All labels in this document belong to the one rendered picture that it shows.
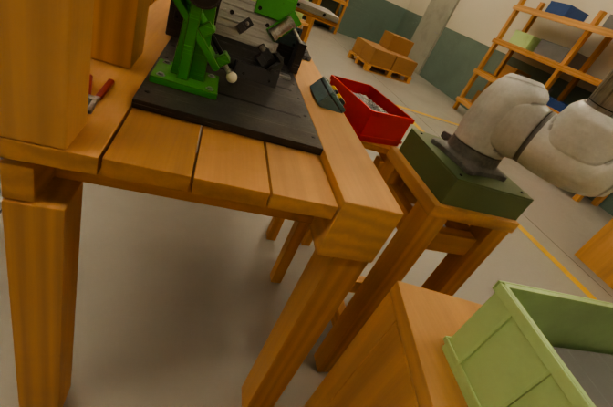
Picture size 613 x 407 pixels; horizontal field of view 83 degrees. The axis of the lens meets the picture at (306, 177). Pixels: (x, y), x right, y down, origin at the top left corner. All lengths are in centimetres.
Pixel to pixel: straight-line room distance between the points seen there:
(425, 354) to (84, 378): 104
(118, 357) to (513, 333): 117
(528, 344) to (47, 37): 74
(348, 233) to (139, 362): 91
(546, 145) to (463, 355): 58
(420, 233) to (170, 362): 93
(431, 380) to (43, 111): 70
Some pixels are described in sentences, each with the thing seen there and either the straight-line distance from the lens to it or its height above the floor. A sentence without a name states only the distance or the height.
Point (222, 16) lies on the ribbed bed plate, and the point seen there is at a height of 103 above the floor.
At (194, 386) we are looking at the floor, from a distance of 138.
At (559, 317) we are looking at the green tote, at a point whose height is 92.
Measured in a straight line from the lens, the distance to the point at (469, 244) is 120.
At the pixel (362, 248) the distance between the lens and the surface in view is 78.
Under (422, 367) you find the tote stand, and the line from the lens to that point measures 66.
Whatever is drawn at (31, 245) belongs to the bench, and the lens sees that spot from 79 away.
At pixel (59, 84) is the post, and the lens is 59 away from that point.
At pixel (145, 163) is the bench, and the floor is 88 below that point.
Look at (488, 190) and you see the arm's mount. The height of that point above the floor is 92.
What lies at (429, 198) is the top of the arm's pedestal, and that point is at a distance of 101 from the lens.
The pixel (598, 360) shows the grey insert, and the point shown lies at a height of 85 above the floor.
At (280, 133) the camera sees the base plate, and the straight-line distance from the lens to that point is 82.
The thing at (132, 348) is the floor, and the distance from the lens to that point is 143.
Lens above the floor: 123
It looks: 29 degrees down
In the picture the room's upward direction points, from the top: 24 degrees clockwise
